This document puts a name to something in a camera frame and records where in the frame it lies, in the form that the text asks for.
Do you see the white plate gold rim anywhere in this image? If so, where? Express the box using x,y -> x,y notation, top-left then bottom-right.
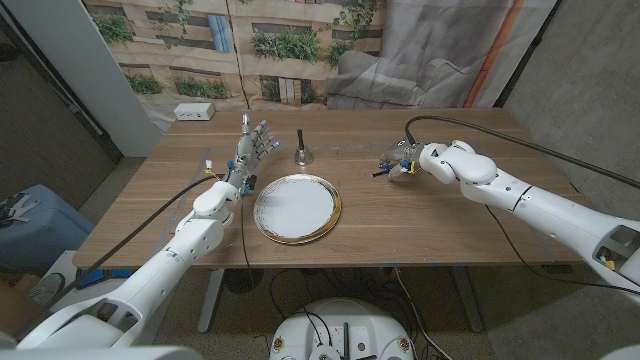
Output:
252,173 -> 343,246

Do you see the thin black left wrist cable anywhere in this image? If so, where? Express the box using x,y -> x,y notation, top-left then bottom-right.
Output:
240,198 -> 252,274

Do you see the white table leg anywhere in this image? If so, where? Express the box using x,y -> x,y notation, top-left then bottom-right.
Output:
197,268 -> 226,335

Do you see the printed backdrop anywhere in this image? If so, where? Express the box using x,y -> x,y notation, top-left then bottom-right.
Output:
82,0 -> 559,134

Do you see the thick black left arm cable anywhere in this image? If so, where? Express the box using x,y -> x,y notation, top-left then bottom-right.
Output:
9,173 -> 225,342

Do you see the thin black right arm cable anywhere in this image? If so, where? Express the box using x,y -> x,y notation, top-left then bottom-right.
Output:
483,203 -> 640,297

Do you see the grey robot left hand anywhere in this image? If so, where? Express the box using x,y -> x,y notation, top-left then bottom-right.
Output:
223,113 -> 280,196

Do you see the white power strip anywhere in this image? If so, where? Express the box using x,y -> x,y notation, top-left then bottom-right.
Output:
173,102 -> 217,122

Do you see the silver handbell black handle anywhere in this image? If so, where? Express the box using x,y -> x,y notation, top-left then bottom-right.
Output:
292,128 -> 316,167

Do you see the blue bin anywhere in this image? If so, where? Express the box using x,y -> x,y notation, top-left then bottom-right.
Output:
0,183 -> 95,276

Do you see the grey table leg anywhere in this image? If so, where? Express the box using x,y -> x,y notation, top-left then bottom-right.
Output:
449,264 -> 485,334

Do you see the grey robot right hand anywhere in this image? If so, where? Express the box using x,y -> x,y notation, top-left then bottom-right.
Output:
378,139 -> 426,181

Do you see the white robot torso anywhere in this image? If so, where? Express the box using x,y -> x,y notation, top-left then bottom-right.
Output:
268,297 -> 416,360

